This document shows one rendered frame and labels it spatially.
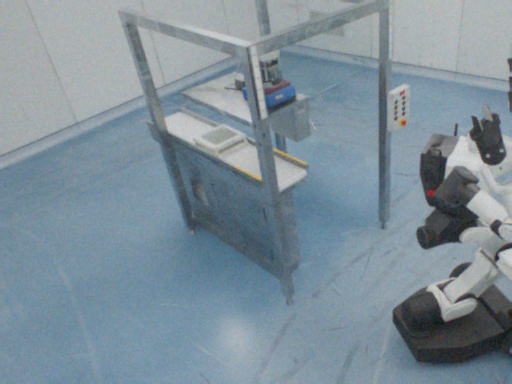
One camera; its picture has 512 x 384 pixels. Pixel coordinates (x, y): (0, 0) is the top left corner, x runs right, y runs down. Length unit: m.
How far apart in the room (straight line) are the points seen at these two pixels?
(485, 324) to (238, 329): 1.43
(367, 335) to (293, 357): 0.44
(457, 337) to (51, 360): 2.31
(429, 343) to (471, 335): 0.23
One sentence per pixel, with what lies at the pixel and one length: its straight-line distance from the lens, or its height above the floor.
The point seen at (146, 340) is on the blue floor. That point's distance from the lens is 3.18.
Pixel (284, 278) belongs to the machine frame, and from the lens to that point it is 2.92.
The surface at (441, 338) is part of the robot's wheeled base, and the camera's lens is 2.70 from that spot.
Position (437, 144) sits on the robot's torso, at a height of 1.21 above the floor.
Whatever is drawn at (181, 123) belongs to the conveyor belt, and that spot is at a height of 0.82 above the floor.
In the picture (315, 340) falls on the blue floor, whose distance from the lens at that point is 2.90.
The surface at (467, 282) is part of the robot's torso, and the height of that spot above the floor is 0.38.
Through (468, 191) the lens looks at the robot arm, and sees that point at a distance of 1.95.
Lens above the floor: 2.26
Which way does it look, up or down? 36 degrees down
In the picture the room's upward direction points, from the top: 4 degrees counter-clockwise
